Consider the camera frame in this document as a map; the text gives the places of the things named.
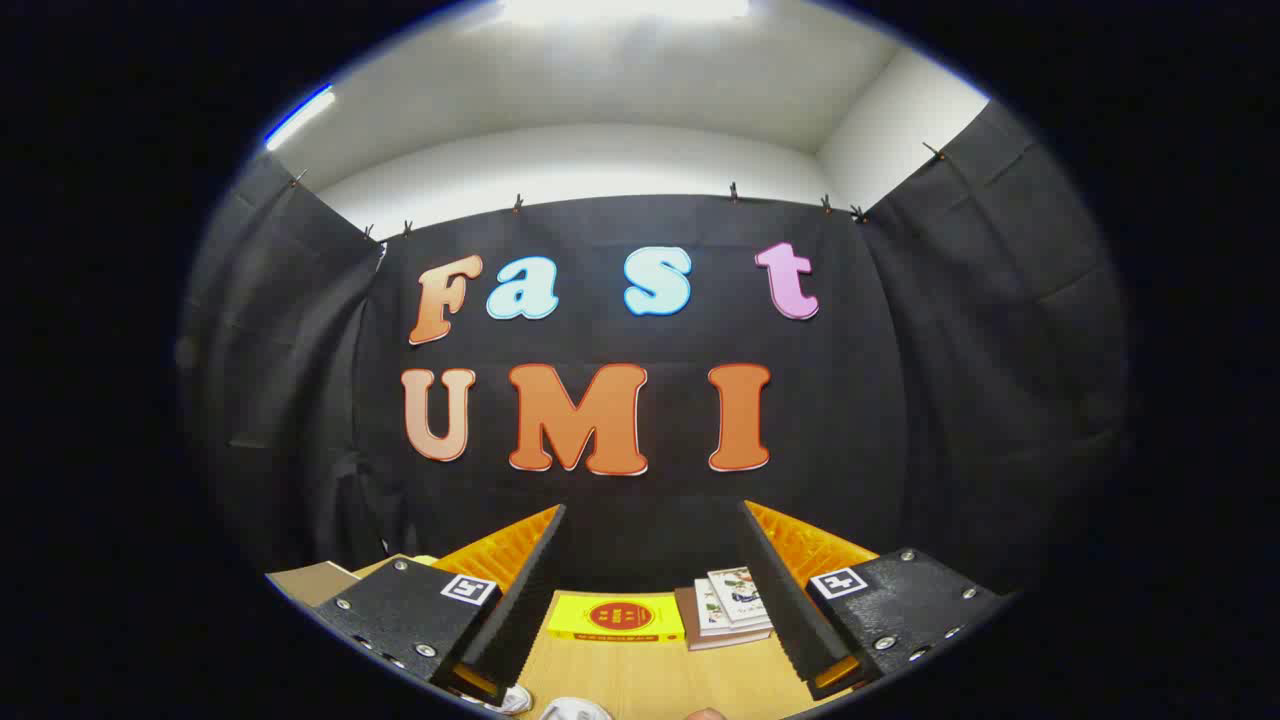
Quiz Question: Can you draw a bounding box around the fluorescent tube light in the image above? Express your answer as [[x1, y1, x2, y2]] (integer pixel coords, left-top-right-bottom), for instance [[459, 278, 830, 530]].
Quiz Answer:
[[264, 84, 337, 152]]

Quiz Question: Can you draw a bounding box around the white illustrated cover book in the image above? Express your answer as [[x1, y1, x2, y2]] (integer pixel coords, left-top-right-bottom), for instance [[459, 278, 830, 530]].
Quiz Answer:
[[707, 567, 771, 626]]

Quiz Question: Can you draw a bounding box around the row of black cloth clips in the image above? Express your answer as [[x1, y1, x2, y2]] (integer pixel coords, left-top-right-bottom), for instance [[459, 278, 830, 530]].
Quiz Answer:
[[290, 143, 946, 241]]

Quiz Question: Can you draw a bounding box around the ceiling light panel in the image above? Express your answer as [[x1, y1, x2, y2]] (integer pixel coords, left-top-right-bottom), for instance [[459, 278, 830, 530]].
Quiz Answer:
[[498, 0, 753, 23]]

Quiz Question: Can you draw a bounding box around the thin white book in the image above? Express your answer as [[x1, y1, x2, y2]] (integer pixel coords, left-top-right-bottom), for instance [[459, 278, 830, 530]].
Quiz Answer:
[[693, 578, 773, 641]]

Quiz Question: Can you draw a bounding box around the brown covered book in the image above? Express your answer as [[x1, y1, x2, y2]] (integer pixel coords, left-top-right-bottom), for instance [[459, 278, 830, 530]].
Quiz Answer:
[[675, 586, 773, 652]]

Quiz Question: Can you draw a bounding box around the cream fabric storage box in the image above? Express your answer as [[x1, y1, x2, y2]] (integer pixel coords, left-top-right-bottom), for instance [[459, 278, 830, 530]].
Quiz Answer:
[[265, 553, 416, 608]]

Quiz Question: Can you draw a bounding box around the yellow book with red circle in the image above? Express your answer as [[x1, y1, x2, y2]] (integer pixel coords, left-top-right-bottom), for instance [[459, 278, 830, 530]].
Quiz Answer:
[[546, 592, 686, 643]]

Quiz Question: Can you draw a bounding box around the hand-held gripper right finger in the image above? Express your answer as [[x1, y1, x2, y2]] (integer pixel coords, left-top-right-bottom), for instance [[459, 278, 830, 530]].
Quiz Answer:
[[740, 500, 1006, 703]]

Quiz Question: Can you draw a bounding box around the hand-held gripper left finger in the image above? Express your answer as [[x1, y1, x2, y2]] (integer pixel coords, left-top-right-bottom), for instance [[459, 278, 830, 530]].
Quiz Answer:
[[312, 503, 569, 707]]

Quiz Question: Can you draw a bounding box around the black backdrop cloth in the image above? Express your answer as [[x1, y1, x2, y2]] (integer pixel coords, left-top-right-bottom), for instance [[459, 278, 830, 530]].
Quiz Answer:
[[178, 98, 1131, 601]]

